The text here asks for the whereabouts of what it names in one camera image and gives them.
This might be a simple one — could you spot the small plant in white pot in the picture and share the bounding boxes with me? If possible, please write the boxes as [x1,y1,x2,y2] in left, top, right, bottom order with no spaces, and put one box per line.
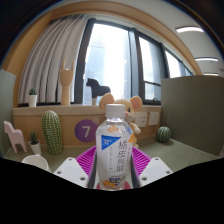
[27,87,38,108]
[28,130,43,156]

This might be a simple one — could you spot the black horse figurine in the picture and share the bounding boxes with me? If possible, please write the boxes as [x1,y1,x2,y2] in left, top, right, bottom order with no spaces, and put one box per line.
[85,77,112,106]

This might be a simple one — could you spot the tall green cactus ornament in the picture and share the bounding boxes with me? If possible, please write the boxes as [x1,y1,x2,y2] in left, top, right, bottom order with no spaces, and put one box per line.
[41,110,64,156]

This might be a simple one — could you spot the pale yellow cup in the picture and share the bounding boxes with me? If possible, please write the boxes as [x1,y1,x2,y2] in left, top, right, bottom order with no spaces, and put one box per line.
[21,154,51,173]

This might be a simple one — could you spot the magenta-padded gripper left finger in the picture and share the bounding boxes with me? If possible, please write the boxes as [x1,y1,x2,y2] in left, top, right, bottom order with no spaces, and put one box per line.
[53,146,98,188]

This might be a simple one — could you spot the pink horse figurine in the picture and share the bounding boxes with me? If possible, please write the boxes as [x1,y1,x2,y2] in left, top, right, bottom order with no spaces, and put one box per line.
[3,120,28,154]

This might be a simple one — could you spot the grey curtain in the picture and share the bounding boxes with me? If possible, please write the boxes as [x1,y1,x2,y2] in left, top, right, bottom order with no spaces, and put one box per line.
[18,14,88,105]

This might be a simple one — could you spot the dark-framed window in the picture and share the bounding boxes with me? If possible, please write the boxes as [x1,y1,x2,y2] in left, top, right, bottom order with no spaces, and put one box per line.
[73,18,194,106]

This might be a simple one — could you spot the ceiling lights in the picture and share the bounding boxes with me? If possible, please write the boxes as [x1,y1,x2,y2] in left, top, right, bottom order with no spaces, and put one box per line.
[175,25,219,76]

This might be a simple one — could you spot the round purple number sign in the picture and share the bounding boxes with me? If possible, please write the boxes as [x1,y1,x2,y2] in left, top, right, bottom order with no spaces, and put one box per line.
[74,119,100,144]

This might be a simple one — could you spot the clear plastic drink bottle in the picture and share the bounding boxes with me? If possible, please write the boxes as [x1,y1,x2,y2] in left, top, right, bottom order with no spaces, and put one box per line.
[95,103,135,192]

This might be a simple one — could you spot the white wall socket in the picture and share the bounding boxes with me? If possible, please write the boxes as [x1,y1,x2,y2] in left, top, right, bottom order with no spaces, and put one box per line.
[134,111,148,128]
[148,111,161,127]

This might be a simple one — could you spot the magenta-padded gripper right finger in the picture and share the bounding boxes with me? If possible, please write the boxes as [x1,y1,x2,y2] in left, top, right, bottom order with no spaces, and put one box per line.
[131,146,174,188]

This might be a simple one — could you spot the plush mouse toy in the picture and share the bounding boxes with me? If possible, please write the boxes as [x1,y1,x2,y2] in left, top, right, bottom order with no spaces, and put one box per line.
[98,92,144,149]

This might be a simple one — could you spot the green desk divider panel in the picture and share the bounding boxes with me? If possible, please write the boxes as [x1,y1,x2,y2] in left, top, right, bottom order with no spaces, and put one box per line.
[0,68,17,158]
[160,75,224,157]

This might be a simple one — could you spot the wooden hand model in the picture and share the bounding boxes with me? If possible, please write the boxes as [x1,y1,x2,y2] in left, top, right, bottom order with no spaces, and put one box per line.
[59,59,76,106]

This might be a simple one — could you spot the small round green cactus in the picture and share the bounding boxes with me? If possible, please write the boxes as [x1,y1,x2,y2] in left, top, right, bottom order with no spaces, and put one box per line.
[155,125,172,144]

